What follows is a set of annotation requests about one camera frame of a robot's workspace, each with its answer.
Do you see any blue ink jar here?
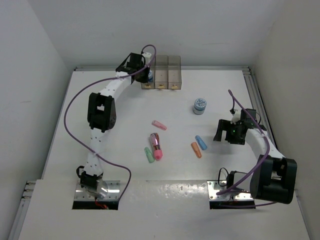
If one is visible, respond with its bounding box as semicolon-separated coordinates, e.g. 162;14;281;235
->
192;98;207;115
148;69;154;83

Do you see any blue highlighter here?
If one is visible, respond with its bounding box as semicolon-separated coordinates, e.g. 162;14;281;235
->
195;135;208;151

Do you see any orange highlighter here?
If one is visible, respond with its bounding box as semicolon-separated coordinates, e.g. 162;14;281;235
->
191;142;202;159

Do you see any pink highlighter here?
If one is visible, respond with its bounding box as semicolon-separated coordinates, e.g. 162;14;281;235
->
151;120;167;131

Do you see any pink capped marker tube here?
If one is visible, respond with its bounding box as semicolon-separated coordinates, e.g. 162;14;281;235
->
149;132;163;161

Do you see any green highlighter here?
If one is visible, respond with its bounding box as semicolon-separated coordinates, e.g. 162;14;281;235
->
144;147;155;163

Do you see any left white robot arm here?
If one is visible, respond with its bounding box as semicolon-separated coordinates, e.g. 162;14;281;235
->
79;52;155;192

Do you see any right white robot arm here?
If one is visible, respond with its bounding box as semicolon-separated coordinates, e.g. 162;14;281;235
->
213;108;298;205

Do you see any middle clear storage bin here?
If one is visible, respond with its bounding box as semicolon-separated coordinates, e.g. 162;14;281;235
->
154;55;169;90

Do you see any clear storage bin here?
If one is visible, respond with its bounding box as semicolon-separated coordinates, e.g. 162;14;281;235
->
168;55;182;90
141;61;156;90
154;55;169;90

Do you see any left clear storage bin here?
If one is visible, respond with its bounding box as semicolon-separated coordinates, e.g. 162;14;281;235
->
141;61;156;90

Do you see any right clear storage bin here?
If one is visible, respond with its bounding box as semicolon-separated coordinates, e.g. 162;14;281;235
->
168;55;182;90

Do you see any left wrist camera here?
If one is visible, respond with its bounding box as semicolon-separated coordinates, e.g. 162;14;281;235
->
141;52;153;65

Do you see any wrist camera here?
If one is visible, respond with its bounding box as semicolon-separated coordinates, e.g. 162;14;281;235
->
141;52;153;65
230;109;241;124

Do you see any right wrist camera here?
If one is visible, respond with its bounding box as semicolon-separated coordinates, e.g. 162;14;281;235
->
230;109;241;124

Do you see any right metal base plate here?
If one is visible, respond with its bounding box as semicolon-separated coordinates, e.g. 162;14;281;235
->
207;180;254;203

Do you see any metal base plate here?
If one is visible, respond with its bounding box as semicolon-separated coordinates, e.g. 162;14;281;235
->
74;180;120;202
207;180;254;203

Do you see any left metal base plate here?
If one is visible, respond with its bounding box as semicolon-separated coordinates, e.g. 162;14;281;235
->
74;180;120;202

